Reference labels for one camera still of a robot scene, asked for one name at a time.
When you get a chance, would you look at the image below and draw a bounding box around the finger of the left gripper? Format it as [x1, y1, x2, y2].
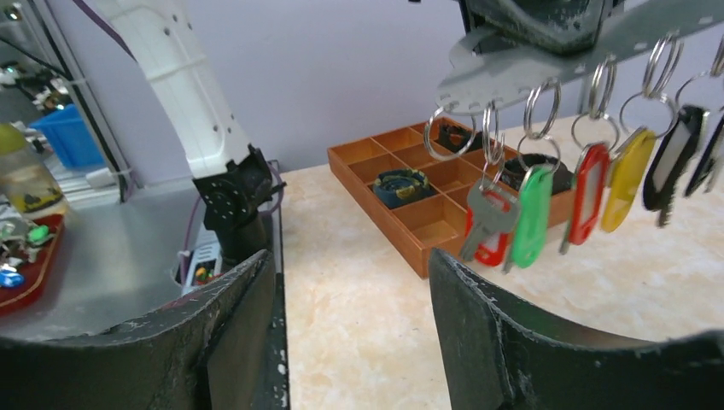
[458, 0, 622, 56]

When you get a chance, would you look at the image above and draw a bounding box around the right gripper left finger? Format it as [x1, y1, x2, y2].
[1, 250, 277, 409]

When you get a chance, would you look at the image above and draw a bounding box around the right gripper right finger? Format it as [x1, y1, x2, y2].
[429, 249, 723, 409]

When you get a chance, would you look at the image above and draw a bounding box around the red key tag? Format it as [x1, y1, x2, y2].
[459, 188, 512, 266]
[558, 142, 610, 255]

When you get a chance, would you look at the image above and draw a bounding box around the silver metal key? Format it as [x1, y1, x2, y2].
[458, 177, 520, 267]

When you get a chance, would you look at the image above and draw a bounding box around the yellow key tag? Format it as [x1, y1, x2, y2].
[600, 127, 656, 233]

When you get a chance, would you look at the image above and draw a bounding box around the green key tag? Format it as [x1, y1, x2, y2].
[503, 165, 554, 273]

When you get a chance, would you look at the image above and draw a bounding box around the black white-label key tag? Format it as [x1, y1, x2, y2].
[642, 105, 709, 228]

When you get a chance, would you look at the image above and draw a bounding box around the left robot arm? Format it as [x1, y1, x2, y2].
[76, 1, 275, 267]

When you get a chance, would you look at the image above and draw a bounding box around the orange compartment tray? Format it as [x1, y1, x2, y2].
[328, 123, 574, 279]

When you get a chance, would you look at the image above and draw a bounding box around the red tray with items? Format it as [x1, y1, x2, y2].
[1, 214, 65, 316]

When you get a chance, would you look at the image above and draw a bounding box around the blue plastic bin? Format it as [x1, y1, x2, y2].
[29, 103, 104, 169]

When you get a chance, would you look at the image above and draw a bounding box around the yellow liquid bottle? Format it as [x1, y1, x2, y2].
[1, 123, 69, 220]

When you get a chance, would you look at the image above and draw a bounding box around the black coiled cable red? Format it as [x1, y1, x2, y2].
[434, 122, 471, 153]

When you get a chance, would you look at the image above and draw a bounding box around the black yellow coiled cable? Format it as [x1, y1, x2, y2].
[371, 168, 436, 209]

